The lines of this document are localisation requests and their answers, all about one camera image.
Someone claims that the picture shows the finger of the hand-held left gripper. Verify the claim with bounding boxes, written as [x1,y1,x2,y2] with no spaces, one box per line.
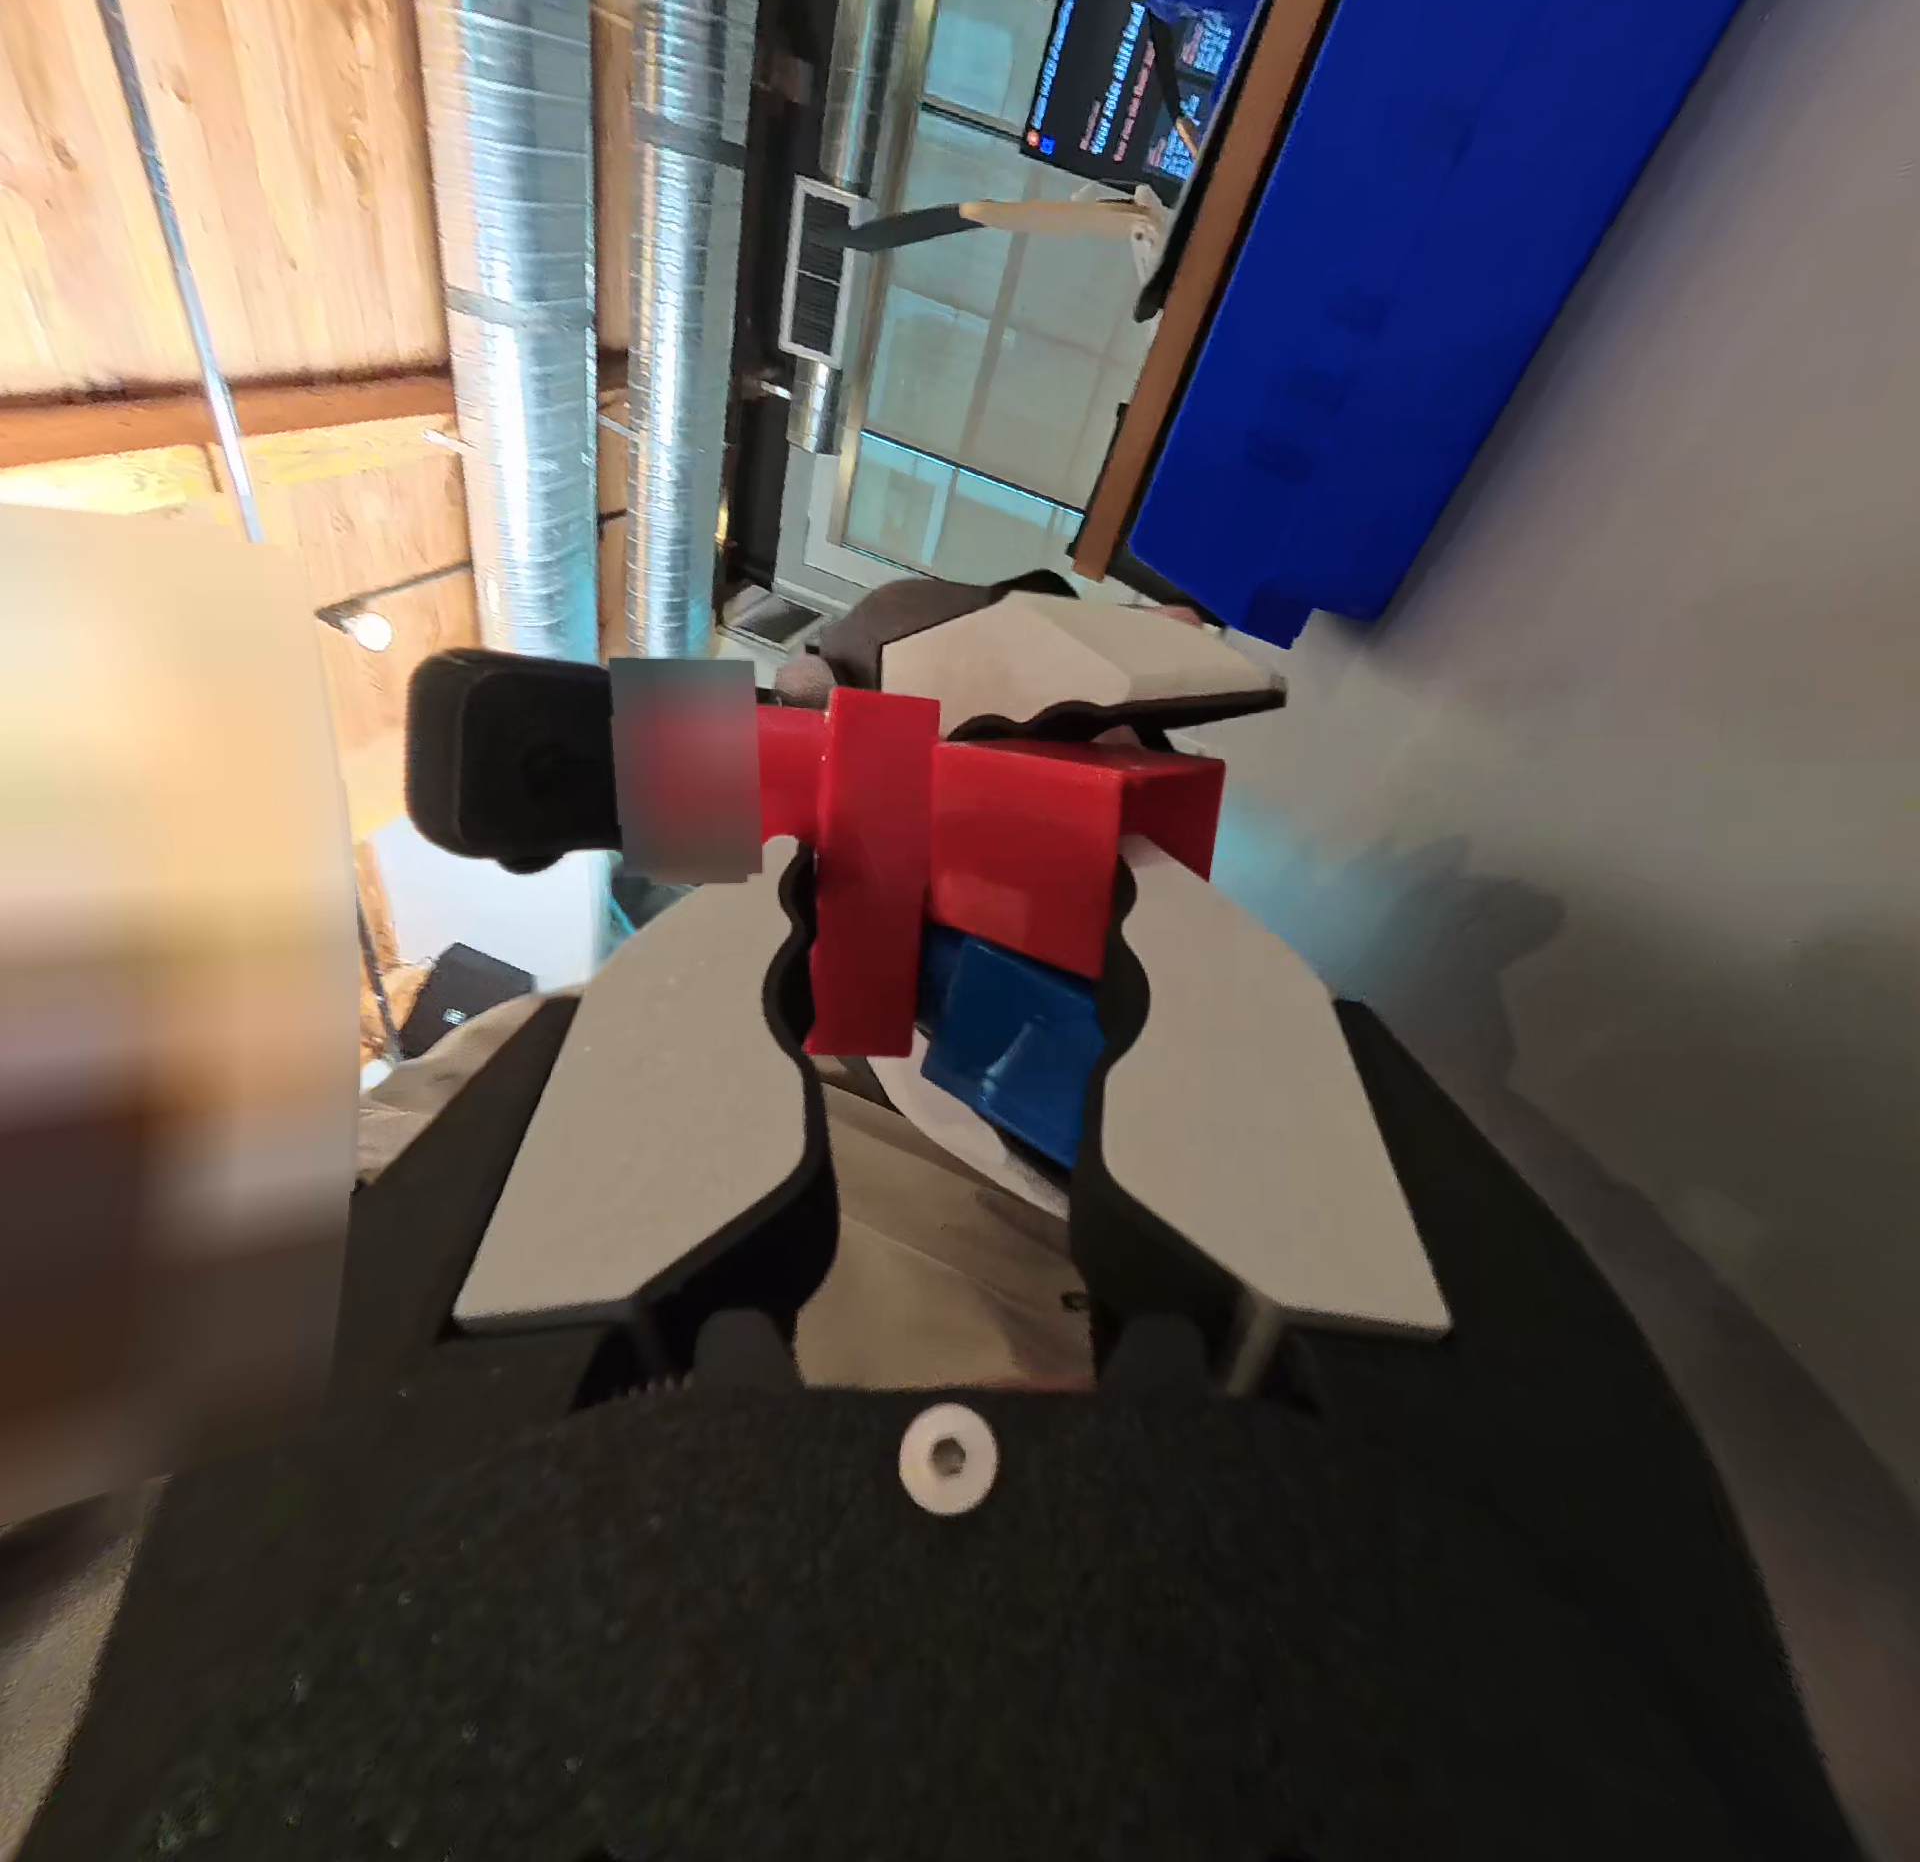
[900,597,1292,761]

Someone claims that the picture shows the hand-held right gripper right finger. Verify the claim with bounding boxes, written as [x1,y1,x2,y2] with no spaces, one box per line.
[1075,836,1458,1350]

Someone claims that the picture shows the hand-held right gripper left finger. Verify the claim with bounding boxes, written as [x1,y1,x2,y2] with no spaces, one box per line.
[452,842,842,1338]

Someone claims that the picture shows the blue toy block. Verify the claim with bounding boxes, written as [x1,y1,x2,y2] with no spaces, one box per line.
[916,934,1112,1175]

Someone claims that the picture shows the red double toy block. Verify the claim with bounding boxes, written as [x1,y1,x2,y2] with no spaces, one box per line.
[752,688,949,1059]

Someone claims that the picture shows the blue plastic bin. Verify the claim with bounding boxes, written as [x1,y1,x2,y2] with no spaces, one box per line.
[1126,0,1787,640]

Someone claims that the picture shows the large display screen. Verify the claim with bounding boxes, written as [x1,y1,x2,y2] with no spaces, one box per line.
[1022,0,1238,190]

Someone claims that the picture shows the silver ventilation duct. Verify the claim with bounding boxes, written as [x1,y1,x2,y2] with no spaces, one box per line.
[420,0,608,664]
[626,0,759,664]

